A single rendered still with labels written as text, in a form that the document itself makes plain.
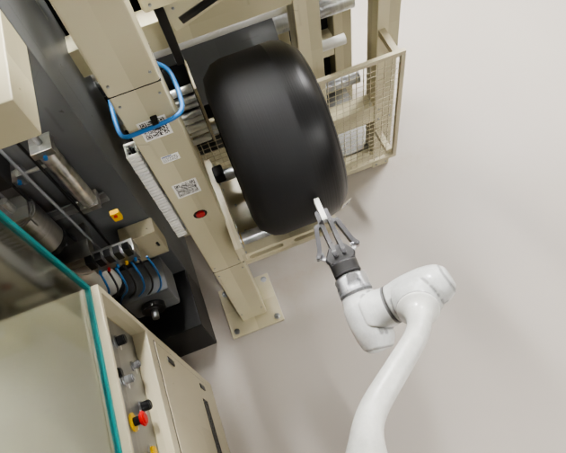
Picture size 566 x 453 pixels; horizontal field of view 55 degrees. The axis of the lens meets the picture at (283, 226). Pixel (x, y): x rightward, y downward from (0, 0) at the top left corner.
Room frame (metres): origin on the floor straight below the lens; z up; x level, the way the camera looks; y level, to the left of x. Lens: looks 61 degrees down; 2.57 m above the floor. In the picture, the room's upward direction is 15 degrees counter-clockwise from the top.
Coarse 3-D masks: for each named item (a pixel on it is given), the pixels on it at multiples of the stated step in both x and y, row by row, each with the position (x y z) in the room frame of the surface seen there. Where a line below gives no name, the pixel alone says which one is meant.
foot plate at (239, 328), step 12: (264, 276) 1.15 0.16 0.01; (264, 288) 1.09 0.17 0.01; (228, 300) 1.07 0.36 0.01; (264, 300) 1.02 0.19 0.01; (276, 300) 1.01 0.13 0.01; (228, 312) 1.01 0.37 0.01; (276, 312) 0.95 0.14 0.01; (240, 324) 0.93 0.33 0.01; (252, 324) 0.92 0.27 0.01; (264, 324) 0.90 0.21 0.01; (240, 336) 0.87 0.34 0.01
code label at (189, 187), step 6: (192, 180) 0.96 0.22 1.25; (174, 186) 0.95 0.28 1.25; (180, 186) 0.95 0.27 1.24; (186, 186) 0.95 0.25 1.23; (192, 186) 0.96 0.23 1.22; (198, 186) 0.96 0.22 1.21; (180, 192) 0.95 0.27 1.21; (186, 192) 0.95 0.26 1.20; (192, 192) 0.95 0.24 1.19; (180, 198) 0.95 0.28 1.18
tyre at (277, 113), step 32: (224, 64) 1.17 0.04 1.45; (256, 64) 1.12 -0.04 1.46; (288, 64) 1.09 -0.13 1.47; (224, 96) 1.05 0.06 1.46; (256, 96) 1.01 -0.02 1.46; (288, 96) 0.99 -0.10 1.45; (320, 96) 0.99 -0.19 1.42; (224, 128) 0.97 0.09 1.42; (256, 128) 0.93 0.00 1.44; (288, 128) 0.92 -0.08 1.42; (320, 128) 0.91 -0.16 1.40; (256, 160) 0.87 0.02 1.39; (288, 160) 0.85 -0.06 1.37; (320, 160) 0.84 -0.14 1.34; (256, 192) 0.82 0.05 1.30; (288, 192) 0.80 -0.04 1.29; (320, 192) 0.80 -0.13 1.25; (256, 224) 0.86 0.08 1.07; (288, 224) 0.78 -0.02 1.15
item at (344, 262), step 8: (336, 248) 0.63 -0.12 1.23; (352, 248) 0.62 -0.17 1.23; (328, 256) 0.61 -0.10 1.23; (344, 256) 0.60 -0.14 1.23; (352, 256) 0.60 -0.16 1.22; (328, 264) 0.60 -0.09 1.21; (336, 264) 0.58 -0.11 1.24; (344, 264) 0.57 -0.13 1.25; (352, 264) 0.56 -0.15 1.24; (336, 272) 0.56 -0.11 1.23; (344, 272) 0.55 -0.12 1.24
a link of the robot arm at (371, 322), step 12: (348, 300) 0.48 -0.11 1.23; (360, 300) 0.46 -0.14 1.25; (372, 300) 0.45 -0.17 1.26; (384, 300) 0.44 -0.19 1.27; (348, 312) 0.45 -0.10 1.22; (360, 312) 0.43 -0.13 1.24; (372, 312) 0.42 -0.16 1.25; (384, 312) 0.41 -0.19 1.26; (360, 324) 0.41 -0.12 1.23; (372, 324) 0.39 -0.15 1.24; (384, 324) 0.39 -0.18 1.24; (396, 324) 0.39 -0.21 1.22; (360, 336) 0.38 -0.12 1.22; (372, 336) 0.37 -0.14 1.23; (384, 336) 0.36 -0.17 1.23; (372, 348) 0.35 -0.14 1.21; (384, 348) 0.34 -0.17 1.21
